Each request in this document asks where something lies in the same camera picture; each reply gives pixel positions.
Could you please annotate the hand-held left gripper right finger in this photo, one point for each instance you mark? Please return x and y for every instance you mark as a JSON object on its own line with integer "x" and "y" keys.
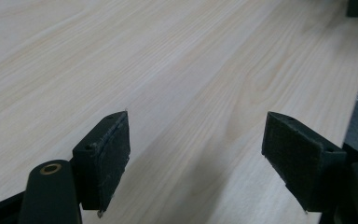
{"x": 298, "y": 158}

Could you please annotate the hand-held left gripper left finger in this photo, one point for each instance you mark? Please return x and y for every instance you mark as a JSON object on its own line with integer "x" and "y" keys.
{"x": 104, "y": 158}

